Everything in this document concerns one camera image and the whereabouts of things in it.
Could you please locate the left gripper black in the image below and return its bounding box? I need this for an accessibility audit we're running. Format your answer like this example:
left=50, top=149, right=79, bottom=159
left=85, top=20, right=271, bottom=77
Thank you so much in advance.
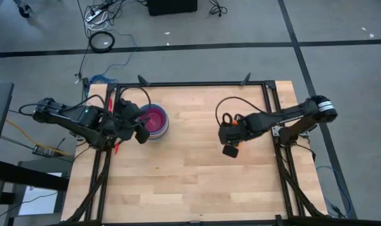
left=113, top=99, right=151, bottom=141

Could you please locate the small magenta bowl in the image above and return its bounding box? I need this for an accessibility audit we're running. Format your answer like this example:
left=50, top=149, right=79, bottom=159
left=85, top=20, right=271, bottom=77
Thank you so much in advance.
left=140, top=109, right=166, bottom=133

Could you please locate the large blue bowl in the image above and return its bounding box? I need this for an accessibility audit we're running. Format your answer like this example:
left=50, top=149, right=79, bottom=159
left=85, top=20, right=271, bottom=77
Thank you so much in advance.
left=139, top=103, right=170, bottom=140

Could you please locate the large pink bowl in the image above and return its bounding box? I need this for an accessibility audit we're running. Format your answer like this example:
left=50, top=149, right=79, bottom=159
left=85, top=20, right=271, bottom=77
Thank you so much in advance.
left=146, top=108, right=169, bottom=139

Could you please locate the small black electronic device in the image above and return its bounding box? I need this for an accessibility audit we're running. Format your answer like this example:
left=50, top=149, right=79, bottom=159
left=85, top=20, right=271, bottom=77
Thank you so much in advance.
left=32, top=144, right=58, bottom=158

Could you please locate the black computer box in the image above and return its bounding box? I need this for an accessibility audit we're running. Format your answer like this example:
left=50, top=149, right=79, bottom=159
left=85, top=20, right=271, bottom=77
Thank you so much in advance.
left=146, top=0, right=199, bottom=16

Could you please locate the white power strip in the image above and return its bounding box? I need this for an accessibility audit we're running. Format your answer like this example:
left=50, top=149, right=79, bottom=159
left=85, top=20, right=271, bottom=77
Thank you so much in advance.
left=85, top=8, right=105, bottom=22

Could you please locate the black bench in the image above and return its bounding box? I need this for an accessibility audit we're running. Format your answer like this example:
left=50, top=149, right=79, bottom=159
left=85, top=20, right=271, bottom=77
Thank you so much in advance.
left=0, top=159, right=70, bottom=226

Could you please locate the dark grey desk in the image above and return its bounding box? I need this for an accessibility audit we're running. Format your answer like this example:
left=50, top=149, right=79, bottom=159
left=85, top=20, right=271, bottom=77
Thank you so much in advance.
left=0, top=82, right=14, bottom=161

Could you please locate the office chair base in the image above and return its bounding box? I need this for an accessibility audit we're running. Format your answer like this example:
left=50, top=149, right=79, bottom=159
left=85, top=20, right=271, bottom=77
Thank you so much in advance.
left=13, top=0, right=33, bottom=18

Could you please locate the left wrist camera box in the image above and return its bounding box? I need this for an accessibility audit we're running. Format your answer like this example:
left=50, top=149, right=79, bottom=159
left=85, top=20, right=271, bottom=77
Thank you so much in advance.
left=134, top=124, right=151, bottom=144

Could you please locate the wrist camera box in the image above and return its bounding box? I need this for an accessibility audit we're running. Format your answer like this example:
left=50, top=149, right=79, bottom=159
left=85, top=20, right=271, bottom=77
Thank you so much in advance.
left=134, top=124, right=151, bottom=144
left=222, top=144, right=240, bottom=159

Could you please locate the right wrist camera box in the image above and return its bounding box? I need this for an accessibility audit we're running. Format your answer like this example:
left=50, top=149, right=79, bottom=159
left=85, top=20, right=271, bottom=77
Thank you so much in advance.
left=222, top=144, right=240, bottom=159

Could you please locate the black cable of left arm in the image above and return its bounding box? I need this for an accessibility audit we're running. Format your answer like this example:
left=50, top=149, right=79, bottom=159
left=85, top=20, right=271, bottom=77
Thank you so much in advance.
left=119, top=85, right=153, bottom=109

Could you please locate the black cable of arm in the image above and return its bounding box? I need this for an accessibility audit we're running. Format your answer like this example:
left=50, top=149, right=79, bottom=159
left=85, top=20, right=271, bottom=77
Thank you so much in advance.
left=119, top=85, right=153, bottom=109
left=215, top=96, right=272, bottom=126

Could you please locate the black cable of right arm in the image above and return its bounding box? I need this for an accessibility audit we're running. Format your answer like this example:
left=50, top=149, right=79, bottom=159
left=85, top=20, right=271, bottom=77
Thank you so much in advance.
left=215, top=96, right=272, bottom=126

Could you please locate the black aluminium table frame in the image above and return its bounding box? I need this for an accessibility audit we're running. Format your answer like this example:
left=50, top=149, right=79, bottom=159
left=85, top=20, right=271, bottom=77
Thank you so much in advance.
left=64, top=80, right=329, bottom=226

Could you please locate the blue floor cable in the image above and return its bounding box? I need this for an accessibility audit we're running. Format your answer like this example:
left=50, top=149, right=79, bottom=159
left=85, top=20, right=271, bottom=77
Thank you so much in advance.
left=89, top=74, right=119, bottom=85
left=315, top=165, right=353, bottom=217

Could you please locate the black cable ring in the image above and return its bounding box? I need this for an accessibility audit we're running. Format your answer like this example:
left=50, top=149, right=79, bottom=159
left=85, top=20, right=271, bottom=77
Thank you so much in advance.
left=89, top=30, right=115, bottom=53

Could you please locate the white cable coil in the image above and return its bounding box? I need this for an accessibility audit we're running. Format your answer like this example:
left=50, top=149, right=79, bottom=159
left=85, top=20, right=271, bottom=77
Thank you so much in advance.
left=85, top=12, right=111, bottom=31

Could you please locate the yellow floor cable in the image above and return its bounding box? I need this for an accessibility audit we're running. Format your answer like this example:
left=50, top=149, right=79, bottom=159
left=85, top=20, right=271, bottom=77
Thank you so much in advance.
left=4, top=119, right=72, bottom=157

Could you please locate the black cable bundle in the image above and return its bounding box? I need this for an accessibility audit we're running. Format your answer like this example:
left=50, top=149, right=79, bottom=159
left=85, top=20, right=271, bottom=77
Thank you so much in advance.
left=205, top=0, right=228, bottom=18

